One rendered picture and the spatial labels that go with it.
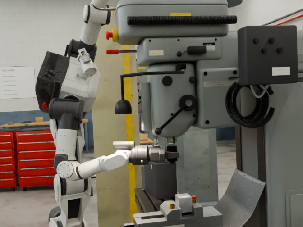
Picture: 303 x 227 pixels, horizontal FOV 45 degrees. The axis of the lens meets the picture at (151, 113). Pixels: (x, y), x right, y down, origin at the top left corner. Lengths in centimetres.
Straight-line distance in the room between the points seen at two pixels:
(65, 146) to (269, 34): 100
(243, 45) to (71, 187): 127
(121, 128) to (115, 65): 58
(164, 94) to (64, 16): 942
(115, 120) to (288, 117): 200
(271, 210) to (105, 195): 203
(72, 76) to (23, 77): 889
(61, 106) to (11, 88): 907
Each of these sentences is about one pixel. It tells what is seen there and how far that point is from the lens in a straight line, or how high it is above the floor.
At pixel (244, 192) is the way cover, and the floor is 102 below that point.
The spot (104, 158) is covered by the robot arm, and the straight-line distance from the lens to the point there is 163.
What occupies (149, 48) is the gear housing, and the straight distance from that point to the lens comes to 149.
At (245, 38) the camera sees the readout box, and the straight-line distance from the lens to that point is 135.
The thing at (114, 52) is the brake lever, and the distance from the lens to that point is 168.
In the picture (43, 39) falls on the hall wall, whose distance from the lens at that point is 1077.
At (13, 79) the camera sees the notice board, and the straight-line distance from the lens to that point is 1078.
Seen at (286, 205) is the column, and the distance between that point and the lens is 166.
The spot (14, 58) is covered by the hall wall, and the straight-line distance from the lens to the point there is 1082.
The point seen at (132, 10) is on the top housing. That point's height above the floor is 183.
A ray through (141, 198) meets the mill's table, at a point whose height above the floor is 94.
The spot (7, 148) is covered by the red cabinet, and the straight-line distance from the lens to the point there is 636.
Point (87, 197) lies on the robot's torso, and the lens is 221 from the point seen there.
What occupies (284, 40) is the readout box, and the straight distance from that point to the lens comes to 141.
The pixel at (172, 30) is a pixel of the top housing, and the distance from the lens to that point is 151.
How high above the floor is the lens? 150
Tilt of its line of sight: 3 degrees down
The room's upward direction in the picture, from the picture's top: 3 degrees counter-clockwise
